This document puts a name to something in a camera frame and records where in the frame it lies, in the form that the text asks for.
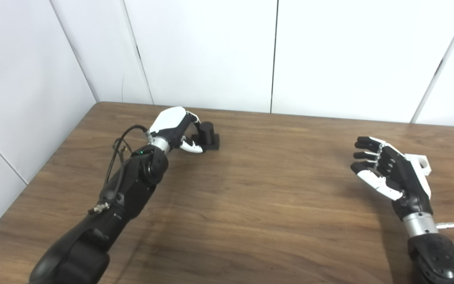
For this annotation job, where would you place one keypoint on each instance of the white square piece with hole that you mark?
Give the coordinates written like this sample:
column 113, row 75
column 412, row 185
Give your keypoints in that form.
column 424, row 165

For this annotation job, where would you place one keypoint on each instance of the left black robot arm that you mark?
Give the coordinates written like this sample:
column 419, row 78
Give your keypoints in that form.
column 128, row 193

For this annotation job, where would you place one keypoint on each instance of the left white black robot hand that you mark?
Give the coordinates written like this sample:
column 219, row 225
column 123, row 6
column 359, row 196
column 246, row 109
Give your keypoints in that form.
column 168, row 120

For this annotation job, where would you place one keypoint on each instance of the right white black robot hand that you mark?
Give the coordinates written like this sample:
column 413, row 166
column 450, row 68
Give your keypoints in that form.
column 402, row 177

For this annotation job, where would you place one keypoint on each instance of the black peg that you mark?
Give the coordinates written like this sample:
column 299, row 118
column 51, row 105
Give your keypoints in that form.
column 208, row 134

